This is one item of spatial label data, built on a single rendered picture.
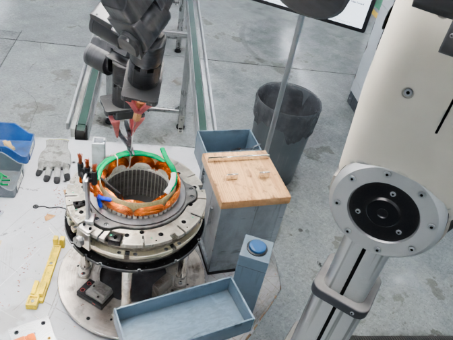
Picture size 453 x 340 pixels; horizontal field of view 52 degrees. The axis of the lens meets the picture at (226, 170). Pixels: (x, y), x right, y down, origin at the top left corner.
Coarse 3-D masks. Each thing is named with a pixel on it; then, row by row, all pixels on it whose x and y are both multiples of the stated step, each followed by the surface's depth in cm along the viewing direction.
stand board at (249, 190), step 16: (256, 160) 131; (208, 176) 125; (224, 176) 123; (240, 176) 124; (256, 176) 125; (272, 176) 126; (224, 192) 118; (240, 192) 119; (256, 192) 120; (272, 192) 121; (288, 192) 122; (224, 208) 117
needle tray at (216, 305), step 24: (192, 288) 94; (216, 288) 98; (120, 312) 89; (144, 312) 92; (168, 312) 93; (192, 312) 94; (216, 312) 95; (240, 312) 96; (120, 336) 86; (144, 336) 89; (168, 336) 90; (192, 336) 90; (216, 336) 89
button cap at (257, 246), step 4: (252, 240) 110; (256, 240) 110; (260, 240) 110; (252, 244) 109; (256, 244) 109; (260, 244) 109; (264, 244) 109; (252, 248) 108; (256, 248) 108; (260, 248) 108; (264, 248) 108; (256, 252) 108; (260, 252) 108
